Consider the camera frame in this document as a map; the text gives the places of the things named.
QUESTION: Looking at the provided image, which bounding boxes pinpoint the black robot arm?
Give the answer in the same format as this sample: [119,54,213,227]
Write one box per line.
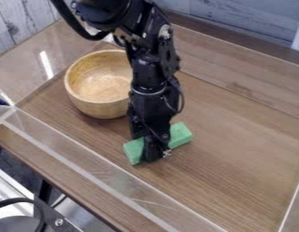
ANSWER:
[50,0,185,162]

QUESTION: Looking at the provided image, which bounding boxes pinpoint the green rectangular block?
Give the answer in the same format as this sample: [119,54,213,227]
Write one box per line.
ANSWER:
[123,122,193,165]

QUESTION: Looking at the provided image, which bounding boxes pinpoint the light wooden bowl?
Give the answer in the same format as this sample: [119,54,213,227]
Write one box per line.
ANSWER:
[63,49,131,119]

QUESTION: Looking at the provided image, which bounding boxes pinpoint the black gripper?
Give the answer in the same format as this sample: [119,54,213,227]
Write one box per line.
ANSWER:
[127,59,179,162]

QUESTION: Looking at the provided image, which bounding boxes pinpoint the black cable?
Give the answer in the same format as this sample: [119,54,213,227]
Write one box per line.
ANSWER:
[0,198,46,232]

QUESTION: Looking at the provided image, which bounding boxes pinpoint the clear acrylic tray wall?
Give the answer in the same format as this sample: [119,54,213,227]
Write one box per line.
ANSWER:
[0,22,299,232]

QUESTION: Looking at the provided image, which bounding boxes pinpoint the black metal bracket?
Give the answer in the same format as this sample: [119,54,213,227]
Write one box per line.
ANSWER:
[33,198,83,232]

